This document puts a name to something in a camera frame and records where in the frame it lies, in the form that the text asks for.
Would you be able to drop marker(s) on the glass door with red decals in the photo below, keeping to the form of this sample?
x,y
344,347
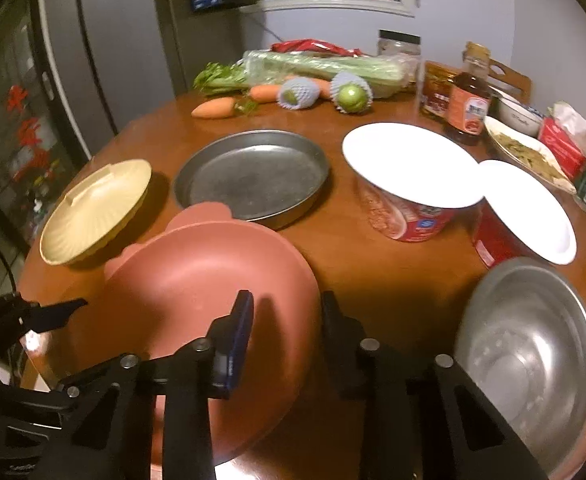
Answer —
x,y
28,135

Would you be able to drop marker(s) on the yellow-capped honey bottle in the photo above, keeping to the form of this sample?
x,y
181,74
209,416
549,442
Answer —
x,y
475,57

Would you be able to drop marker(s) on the white ceramic bowl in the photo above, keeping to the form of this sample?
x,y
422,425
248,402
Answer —
x,y
518,115

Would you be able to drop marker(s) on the sauce bottle with orange label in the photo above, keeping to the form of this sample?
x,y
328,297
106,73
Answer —
x,y
468,110

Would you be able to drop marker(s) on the large stainless steel bowl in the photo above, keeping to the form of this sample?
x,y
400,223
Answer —
x,y
523,340

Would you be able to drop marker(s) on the glass jar with black lid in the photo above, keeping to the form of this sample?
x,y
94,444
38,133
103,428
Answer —
x,y
398,46

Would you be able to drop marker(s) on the pink plastic bowl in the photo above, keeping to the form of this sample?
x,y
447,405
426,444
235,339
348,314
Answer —
x,y
198,270

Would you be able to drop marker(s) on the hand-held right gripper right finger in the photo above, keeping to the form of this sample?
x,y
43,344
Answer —
x,y
338,340

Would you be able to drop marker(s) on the celery in plastic bag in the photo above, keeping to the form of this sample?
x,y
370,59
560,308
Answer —
x,y
323,67

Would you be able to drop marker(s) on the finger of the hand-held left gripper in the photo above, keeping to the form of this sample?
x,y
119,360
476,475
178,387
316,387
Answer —
x,y
48,312
18,396

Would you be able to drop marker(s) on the fruit in white foam net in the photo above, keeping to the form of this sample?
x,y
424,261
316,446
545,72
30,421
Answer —
x,y
293,95

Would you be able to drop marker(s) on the round metal pan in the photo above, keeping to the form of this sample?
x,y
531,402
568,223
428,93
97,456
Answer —
x,y
253,175

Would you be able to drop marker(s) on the carrot with green top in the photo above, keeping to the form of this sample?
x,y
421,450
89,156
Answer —
x,y
213,108

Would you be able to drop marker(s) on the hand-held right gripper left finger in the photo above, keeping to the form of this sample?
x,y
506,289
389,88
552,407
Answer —
x,y
238,340

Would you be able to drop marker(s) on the white dish of vegetables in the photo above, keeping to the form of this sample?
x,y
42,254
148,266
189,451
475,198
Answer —
x,y
528,152

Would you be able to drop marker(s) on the white paper bowl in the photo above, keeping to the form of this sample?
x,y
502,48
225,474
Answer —
x,y
523,210
408,165

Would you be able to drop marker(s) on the red snack packet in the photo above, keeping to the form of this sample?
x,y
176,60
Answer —
x,y
313,46

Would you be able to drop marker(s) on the red tissue pack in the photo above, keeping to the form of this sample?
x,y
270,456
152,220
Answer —
x,y
563,147

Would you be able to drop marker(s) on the cream ribbed bowl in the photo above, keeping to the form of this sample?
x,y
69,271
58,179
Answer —
x,y
93,210

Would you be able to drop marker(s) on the green fruit in foam net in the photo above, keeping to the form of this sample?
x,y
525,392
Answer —
x,y
350,95

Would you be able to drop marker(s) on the amber glass jar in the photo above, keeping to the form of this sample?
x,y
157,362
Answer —
x,y
435,90

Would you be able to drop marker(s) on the grey refrigerator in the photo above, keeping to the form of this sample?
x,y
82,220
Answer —
x,y
113,60

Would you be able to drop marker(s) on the wooden chair back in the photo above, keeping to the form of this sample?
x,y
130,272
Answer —
x,y
515,82

